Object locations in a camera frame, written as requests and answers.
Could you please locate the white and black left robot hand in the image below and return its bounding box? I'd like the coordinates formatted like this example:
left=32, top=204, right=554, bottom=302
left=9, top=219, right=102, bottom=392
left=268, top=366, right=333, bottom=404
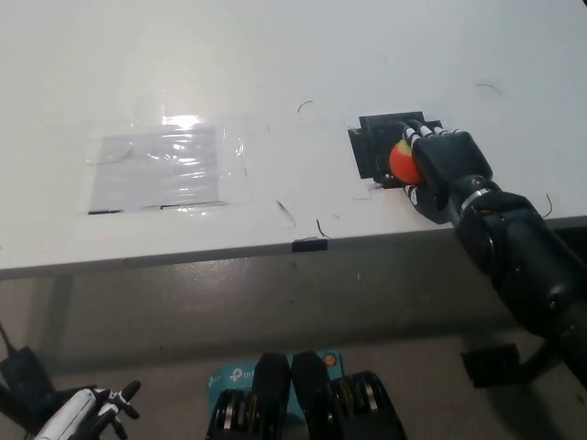
left=34, top=379, right=142, bottom=440

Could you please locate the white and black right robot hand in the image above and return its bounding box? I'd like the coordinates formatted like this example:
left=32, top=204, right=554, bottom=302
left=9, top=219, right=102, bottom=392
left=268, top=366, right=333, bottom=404
left=389, top=118, right=495, bottom=226

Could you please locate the orange and yellow tennis ball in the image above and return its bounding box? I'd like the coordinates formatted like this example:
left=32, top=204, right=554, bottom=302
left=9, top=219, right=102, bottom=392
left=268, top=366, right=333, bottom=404
left=388, top=139, right=423, bottom=184

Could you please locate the black power adapter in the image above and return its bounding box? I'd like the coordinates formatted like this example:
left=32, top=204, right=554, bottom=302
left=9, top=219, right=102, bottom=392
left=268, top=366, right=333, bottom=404
left=0, top=346, right=56, bottom=416

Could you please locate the black tape patch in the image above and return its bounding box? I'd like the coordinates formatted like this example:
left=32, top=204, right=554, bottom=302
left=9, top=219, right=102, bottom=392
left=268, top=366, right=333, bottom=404
left=347, top=109, right=449, bottom=189

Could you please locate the teal router box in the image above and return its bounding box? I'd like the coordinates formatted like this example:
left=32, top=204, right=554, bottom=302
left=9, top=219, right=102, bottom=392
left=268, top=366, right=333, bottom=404
left=207, top=348, right=343, bottom=419

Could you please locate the small black edge tape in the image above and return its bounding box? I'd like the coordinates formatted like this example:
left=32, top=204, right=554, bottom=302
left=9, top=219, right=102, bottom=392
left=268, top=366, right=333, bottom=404
left=291, top=236, right=330, bottom=254

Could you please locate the black table foot plate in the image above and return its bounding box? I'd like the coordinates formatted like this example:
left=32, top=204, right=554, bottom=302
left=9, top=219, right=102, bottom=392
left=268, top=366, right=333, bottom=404
left=460, top=343, right=524, bottom=390

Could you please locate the black table leg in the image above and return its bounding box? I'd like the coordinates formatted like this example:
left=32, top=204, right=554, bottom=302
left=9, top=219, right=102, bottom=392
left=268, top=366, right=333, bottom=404
left=521, top=339, right=559, bottom=382

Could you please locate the clear plastic sheet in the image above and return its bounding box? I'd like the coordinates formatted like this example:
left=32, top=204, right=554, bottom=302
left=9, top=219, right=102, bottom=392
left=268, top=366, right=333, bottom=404
left=85, top=114, right=247, bottom=215

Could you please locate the black adapter cable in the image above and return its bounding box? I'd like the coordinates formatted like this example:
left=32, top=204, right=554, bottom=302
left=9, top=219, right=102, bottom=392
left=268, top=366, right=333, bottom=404
left=0, top=320, right=16, bottom=358

